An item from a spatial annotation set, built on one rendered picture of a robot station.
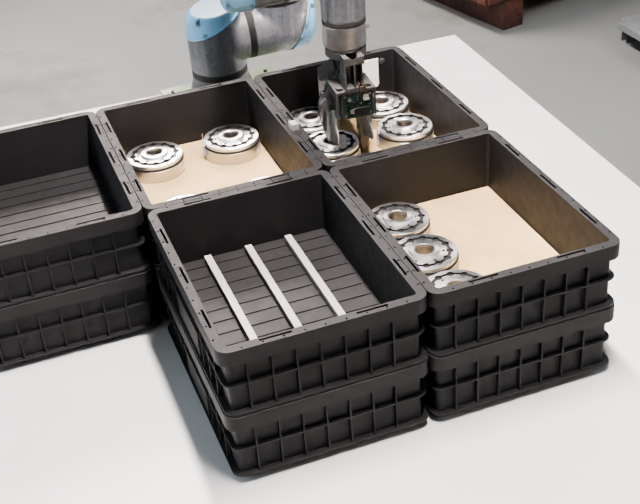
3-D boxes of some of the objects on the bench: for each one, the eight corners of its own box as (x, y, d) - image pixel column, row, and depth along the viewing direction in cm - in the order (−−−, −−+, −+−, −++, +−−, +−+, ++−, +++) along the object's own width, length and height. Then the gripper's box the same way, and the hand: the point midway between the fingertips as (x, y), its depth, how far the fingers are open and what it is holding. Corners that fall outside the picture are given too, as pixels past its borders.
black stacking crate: (334, 284, 201) (330, 225, 195) (491, 242, 209) (491, 184, 202) (434, 426, 169) (432, 361, 163) (614, 370, 177) (620, 306, 171)
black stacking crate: (-44, 255, 218) (-60, 199, 211) (114, 217, 225) (103, 162, 219) (-19, 379, 186) (-36, 318, 179) (165, 330, 193) (154, 270, 187)
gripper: (320, 62, 194) (329, 174, 206) (386, 50, 197) (391, 162, 208) (307, 43, 201) (316, 152, 213) (371, 32, 204) (376, 141, 215)
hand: (348, 143), depth 212 cm, fingers closed on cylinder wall, 4 cm apart
